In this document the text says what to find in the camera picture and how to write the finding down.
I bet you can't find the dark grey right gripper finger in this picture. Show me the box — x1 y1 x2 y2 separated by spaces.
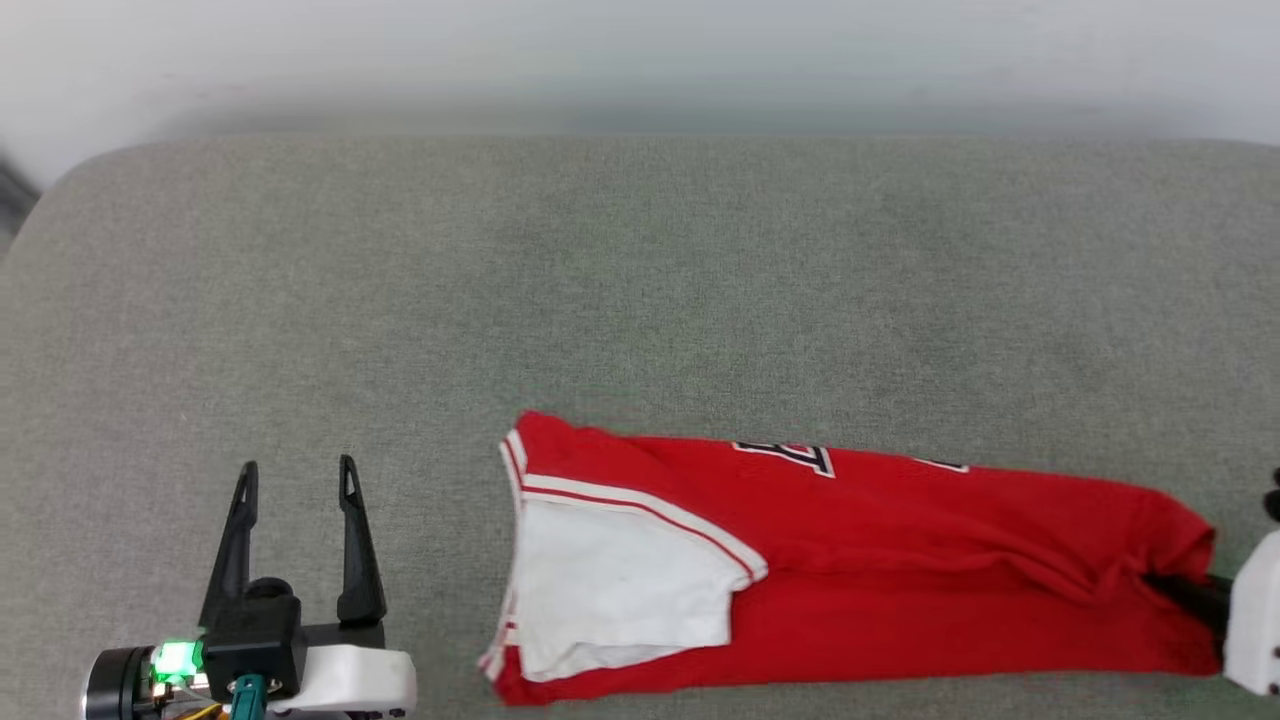
1142 572 1233 637

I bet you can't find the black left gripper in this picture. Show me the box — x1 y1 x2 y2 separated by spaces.
85 455 388 720

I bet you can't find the red and white shirt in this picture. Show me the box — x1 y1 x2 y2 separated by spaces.
478 410 1226 707

